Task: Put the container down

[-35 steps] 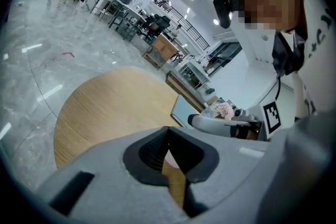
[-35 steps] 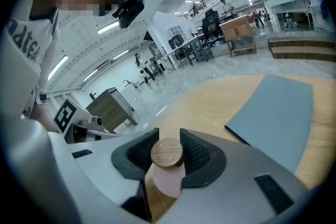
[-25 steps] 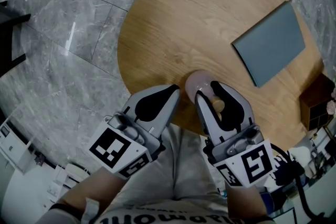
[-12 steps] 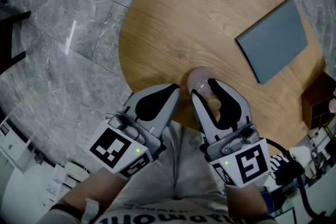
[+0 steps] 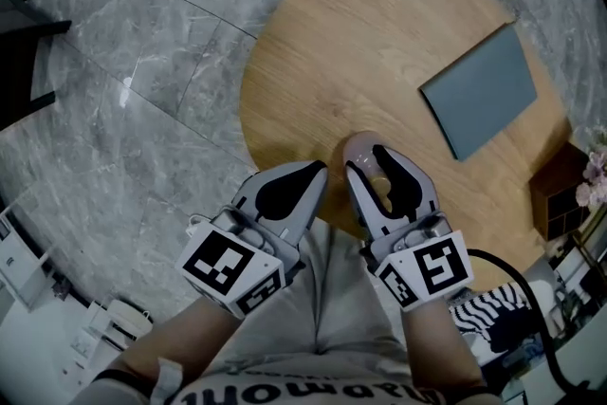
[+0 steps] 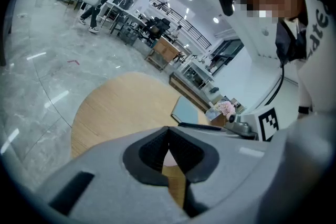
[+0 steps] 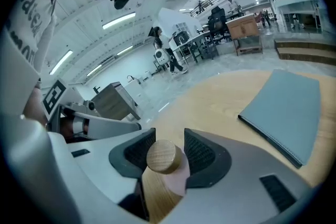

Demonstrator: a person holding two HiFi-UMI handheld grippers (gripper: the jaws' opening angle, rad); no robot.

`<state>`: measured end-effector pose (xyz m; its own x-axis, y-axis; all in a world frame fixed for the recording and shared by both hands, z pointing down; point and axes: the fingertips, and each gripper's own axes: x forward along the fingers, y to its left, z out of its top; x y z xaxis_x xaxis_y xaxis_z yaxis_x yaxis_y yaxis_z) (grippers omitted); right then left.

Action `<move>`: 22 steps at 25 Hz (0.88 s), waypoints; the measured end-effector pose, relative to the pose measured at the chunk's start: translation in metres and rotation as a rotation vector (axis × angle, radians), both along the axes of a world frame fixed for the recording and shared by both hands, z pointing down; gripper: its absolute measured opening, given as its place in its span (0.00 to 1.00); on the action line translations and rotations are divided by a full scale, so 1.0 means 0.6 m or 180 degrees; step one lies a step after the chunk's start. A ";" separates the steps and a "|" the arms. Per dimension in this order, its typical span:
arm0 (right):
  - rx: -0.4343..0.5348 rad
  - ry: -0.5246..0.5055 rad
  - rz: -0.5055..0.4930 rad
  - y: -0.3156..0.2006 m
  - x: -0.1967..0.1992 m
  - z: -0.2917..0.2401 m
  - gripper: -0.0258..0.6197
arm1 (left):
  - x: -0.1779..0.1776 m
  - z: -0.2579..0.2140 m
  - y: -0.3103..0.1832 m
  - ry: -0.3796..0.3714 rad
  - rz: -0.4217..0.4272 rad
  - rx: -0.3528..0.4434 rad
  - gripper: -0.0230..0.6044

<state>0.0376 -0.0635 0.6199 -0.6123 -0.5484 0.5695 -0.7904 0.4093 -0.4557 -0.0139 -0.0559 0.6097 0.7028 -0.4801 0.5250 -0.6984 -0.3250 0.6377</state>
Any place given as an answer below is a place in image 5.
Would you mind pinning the white shelf unit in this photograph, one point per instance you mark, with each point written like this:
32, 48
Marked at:
19, 261

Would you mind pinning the black white striped cloth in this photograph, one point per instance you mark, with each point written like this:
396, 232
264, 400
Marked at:
488, 303

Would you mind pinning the translucent pink cup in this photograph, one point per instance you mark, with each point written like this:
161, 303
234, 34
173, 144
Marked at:
360, 149

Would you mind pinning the grey rectangular book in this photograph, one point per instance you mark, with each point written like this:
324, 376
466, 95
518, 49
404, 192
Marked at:
479, 90

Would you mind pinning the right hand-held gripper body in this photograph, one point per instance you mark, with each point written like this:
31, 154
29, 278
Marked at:
427, 270

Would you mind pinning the dark wooden sink cabinet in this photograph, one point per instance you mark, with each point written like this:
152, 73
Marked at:
19, 61

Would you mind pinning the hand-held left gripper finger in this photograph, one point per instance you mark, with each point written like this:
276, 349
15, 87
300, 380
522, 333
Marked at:
308, 218
280, 194

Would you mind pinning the small brown wooden shelf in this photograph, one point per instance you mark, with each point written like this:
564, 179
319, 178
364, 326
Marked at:
555, 185

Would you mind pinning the person's left forearm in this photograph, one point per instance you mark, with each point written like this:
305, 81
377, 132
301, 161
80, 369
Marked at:
180, 341

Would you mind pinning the pink flowers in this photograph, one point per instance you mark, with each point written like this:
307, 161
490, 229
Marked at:
595, 185

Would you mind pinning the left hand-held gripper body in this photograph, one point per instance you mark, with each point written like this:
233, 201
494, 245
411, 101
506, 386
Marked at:
223, 261

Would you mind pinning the white round container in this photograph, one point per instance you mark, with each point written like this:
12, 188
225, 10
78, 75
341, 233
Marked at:
128, 315

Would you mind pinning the round wooden table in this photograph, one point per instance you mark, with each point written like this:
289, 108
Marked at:
355, 52

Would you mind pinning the person's right forearm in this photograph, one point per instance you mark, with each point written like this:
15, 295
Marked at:
436, 346

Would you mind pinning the white printed shirt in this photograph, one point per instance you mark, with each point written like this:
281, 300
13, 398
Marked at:
308, 393

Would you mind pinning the light grey shorts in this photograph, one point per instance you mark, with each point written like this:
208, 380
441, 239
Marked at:
332, 299

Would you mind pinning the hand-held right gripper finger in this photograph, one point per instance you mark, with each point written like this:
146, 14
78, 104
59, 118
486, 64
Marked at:
408, 189
365, 208

